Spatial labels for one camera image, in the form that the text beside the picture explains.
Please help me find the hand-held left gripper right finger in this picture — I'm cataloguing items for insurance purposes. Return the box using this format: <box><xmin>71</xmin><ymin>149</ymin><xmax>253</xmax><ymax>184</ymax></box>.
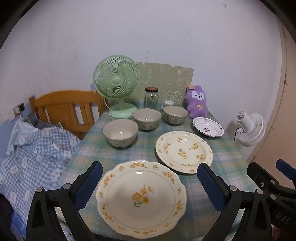
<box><xmin>196</xmin><ymin>163</ymin><xmax>275</xmax><ymax>241</ymax></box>

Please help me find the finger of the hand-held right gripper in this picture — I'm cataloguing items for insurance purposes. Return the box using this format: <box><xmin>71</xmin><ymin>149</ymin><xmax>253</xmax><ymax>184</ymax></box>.
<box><xmin>247</xmin><ymin>162</ymin><xmax>281</xmax><ymax>200</ymax></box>
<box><xmin>276</xmin><ymin>159</ymin><xmax>296</xmax><ymax>184</ymax></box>

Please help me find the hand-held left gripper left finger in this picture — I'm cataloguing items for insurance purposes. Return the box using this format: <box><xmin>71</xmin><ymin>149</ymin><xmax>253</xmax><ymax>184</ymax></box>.
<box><xmin>26</xmin><ymin>161</ymin><xmax>103</xmax><ymax>241</ymax></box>

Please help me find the grey ceramic bowl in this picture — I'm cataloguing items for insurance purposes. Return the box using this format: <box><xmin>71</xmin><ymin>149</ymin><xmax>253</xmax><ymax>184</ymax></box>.
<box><xmin>132</xmin><ymin>109</ymin><xmax>162</xmax><ymax>131</ymax></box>
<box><xmin>162</xmin><ymin>106</ymin><xmax>188</xmax><ymax>126</ymax></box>
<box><xmin>103</xmin><ymin>119</ymin><xmax>139</xmax><ymax>149</ymax></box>

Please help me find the round yellow flower plate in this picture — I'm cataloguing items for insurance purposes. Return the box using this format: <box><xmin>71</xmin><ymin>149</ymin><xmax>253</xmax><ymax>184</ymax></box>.
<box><xmin>155</xmin><ymin>131</ymin><xmax>213</xmax><ymax>174</ymax></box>

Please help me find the white clip fan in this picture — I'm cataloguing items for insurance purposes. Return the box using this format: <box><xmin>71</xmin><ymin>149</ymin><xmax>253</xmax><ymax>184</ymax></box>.
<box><xmin>233</xmin><ymin>111</ymin><xmax>266</xmax><ymax>147</ymax></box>

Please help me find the beige door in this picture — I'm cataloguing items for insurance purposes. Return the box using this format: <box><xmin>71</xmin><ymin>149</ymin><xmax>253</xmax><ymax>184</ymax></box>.
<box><xmin>246</xmin><ymin>19</ymin><xmax>296</xmax><ymax>173</ymax></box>

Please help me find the scalloped yellow flower plate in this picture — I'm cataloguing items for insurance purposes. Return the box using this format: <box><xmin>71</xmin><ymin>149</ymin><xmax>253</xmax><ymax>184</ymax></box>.
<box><xmin>96</xmin><ymin>159</ymin><xmax>187</xmax><ymax>236</ymax></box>

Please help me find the small red flower plate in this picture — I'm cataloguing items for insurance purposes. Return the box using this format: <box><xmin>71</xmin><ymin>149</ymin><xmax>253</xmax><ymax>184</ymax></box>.
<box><xmin>192</xmin><ymin>117</ymin><xmax>225</xmax><ymax>139</ymax></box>

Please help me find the blue checked blanket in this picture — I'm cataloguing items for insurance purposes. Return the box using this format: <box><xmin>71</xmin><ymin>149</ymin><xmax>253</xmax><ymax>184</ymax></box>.
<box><xmin>0</xmin><ymin>117</ymin><xmax>82</xmax><ymax>241</ymax></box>

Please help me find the grey plaid cloth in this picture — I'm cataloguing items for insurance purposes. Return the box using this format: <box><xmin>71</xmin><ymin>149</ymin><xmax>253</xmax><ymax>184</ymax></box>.
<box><xmin>24</xmin><ymin>112</ymin><xmax>63</xmax><ymax>129</ymax></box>

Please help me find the purple plush bunny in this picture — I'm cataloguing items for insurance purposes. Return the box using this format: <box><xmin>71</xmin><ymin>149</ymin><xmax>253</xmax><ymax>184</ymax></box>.
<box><xmin>186</xmin><ymin>85</ymin><xmax>208</xmax><ymax>118</ymax></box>

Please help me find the wooden headboard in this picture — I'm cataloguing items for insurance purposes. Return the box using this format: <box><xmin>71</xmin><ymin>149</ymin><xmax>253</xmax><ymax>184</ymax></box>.
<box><xmin>29</xmin><ymin>90</ymin><xmax>108</xmax><ymax>139</ymax></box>

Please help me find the glass jar with dark lid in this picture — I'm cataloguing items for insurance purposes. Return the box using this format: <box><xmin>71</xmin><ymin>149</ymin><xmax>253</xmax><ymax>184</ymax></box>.
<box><xmin>144</xmin><ymin>87</ymin><xmax>159</xmax><ymax>110</ymax></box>

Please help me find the green desk fan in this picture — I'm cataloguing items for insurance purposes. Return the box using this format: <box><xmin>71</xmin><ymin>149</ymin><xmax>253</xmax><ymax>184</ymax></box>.
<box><xmin>93</xmin><ymin>55</ymin><xmax>141</xmax><ymax>120</ymax></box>

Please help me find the wall socket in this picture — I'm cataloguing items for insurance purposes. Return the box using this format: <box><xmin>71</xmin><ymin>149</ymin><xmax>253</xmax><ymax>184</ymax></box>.
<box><xmin>14</xmin><ymin>103</ymin><xmax>25</xmax><ymax>117</ymax></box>

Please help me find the green patterned wall board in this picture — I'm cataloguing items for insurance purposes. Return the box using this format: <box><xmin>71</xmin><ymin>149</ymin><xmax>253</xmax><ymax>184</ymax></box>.
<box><xmin>135</xmin><ymin>62</ymin><xmax>194</xmax><ymax>110</ymax></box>

